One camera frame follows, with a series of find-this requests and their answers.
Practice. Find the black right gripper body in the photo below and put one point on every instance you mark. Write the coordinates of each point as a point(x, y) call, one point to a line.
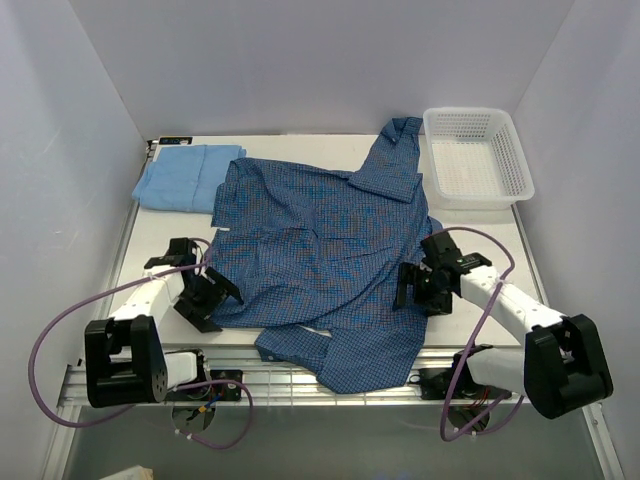
point(428, 293)

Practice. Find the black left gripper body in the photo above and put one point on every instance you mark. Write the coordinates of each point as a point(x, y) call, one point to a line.
point(203, 296)

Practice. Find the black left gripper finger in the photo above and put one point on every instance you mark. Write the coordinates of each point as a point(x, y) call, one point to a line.
point(197, 319)
point(222, 288)

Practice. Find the blue checked long sleeve shirt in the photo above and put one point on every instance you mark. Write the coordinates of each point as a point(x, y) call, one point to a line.
point(315, 254)

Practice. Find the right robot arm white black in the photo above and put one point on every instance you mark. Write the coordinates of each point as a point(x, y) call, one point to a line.
point(560, 365)

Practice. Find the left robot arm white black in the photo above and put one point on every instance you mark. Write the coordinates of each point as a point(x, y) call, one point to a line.
point(124, 358)

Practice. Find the folded light blue shirt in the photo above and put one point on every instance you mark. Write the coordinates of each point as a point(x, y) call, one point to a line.
point(185, 178)

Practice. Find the white plastic perforated basket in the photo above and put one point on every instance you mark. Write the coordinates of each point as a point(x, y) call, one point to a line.
point(476, 159)

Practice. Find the wooden block at bottom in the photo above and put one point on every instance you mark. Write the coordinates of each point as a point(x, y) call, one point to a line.
point(136, 472)

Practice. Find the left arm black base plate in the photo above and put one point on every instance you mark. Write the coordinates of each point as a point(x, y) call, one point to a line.
point(222, 392)

